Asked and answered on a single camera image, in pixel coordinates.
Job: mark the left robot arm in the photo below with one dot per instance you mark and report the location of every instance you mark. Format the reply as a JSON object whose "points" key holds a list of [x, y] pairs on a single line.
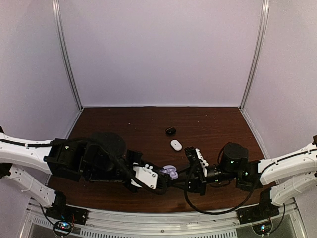
{"points": [[102, 157]]}

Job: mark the purple round charging case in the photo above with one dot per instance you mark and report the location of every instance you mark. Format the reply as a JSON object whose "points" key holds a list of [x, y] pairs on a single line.
{"points": [[171, 171]]}

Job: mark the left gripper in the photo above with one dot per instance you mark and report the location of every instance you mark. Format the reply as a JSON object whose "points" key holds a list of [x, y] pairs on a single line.
{"points": [[132, 154]]}

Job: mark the white charging case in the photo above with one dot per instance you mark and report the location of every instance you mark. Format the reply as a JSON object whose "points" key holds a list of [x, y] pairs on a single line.
{"points": [[176, 145]]}

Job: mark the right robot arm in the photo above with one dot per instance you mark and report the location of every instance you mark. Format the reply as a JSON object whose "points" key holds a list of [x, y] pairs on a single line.
{"points": [[299, 168]]}

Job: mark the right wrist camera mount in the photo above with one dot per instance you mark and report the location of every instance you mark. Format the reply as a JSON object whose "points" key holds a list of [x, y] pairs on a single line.
{"points": [[198, 163]]}

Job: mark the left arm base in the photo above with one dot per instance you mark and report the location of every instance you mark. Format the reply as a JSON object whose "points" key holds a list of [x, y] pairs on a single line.
{"points": [[66, 223]]}

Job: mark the front aluminium rail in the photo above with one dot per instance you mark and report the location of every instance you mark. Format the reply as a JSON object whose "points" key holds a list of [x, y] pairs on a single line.
{"points": [[109, 224]]}

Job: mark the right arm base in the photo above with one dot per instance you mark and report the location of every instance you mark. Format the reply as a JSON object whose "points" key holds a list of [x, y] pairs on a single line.
{"points": [[259, 216]]}

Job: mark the aluminium frame post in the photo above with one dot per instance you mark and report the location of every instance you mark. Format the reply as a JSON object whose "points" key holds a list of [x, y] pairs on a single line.
{"points": [[64, 53], [257, 51]]}

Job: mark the black charging case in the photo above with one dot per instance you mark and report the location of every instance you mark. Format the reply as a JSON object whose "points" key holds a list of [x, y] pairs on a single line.
{"points": [[170, 131]]}

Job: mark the left aluminium frame post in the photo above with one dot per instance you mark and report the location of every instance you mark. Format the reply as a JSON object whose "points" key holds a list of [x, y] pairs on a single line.
{"points": [[64, 53]]}

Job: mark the right aluminium frame post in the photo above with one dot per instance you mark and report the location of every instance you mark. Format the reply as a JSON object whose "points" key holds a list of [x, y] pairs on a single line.
{"points": [[257, 51]]}

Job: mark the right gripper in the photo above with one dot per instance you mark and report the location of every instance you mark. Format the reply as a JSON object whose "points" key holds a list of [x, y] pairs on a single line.
{"points": [[196, 181]]}

